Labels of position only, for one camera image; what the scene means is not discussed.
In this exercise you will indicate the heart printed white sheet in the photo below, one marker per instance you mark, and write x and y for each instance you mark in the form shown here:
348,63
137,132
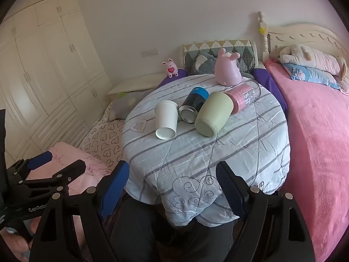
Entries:
103,139

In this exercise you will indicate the long pink plush toy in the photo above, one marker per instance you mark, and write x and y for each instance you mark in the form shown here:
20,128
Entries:
313,57

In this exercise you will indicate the pink glass cup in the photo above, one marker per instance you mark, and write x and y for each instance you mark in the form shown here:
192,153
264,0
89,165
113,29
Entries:
242,95

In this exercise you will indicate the cream wooden headboard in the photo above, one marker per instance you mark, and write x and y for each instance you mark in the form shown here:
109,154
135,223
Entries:
300,35

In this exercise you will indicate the white paper cup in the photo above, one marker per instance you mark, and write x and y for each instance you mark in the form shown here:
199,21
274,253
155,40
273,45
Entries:
166,117

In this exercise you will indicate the large pink rabbit toy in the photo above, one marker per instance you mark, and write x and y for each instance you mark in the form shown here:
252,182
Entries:
226,71

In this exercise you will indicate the blue cartoon pillow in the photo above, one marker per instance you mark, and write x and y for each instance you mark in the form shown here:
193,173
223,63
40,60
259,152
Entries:
313,75

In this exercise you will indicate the pink fleece blanket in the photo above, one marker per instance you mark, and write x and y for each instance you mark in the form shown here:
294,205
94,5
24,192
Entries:
313,142

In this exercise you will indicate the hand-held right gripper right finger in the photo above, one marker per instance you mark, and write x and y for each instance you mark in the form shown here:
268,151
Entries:
231,193

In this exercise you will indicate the dark blue metal cup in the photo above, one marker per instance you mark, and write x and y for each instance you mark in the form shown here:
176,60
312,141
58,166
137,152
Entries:
192,102

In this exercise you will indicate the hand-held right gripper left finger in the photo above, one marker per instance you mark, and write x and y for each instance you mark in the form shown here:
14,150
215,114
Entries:
115,187

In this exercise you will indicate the grey flower pillow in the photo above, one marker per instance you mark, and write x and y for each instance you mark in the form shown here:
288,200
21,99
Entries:
125,103

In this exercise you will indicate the light pink bedsheet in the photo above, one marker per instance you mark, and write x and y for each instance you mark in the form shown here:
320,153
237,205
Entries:
94,169

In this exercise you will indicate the grey plush pillow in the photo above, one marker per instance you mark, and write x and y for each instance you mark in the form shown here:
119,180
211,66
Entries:
204,65

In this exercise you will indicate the pale green cup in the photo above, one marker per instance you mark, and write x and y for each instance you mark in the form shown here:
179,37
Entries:
212,114

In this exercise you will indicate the cream wardrobe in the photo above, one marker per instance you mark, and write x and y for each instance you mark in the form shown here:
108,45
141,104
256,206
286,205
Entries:
54,60

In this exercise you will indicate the small pink rabbit figurine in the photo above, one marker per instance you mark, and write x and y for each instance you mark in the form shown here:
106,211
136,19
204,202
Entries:
171,68

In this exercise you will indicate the person's left hand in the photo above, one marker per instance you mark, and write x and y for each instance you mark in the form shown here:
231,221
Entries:
15,244

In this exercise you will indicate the yellow star ornament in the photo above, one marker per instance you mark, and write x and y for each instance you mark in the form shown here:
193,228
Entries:
262,30

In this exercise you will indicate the diamond patterned quilted cushion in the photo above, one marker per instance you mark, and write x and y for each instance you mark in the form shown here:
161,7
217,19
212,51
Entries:
204,46

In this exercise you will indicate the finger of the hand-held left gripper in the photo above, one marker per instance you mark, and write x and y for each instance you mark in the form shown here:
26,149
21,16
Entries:
41,159
69,172

